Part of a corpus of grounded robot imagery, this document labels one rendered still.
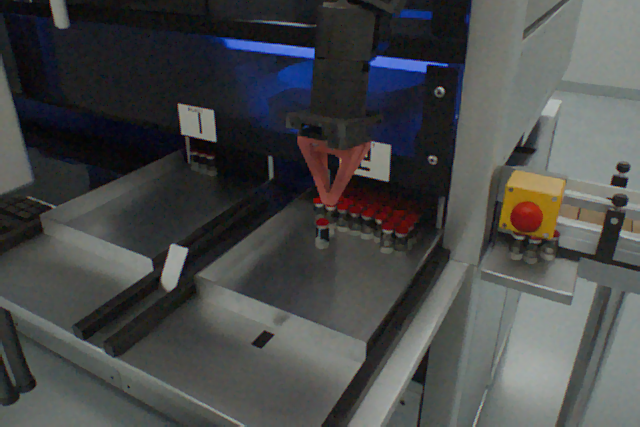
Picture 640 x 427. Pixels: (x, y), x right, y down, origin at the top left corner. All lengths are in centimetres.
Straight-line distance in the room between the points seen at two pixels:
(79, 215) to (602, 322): 93
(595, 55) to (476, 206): 464
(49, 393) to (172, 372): 136
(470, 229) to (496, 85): 22
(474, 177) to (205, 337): 42
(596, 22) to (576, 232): 451
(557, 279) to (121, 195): 78
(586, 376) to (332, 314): 55
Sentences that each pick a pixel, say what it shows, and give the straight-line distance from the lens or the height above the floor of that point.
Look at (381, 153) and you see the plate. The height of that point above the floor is 103.
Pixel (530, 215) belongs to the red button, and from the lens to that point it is 72.
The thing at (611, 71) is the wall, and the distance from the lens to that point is 539.
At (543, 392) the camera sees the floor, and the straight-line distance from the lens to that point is 193.
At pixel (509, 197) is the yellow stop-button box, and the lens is 75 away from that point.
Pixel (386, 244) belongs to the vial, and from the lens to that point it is 81.
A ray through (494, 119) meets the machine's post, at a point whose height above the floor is 111.
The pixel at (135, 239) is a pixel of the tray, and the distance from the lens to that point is 91.
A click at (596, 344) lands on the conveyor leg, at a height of 70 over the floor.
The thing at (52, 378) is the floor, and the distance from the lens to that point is 204.
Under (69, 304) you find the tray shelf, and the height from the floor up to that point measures 88.
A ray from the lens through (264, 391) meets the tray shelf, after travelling 62.
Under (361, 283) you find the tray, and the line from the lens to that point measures 76.
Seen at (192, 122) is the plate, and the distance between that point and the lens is 100.
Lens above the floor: 134
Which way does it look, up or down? 26 degrees down
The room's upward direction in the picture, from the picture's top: straight up
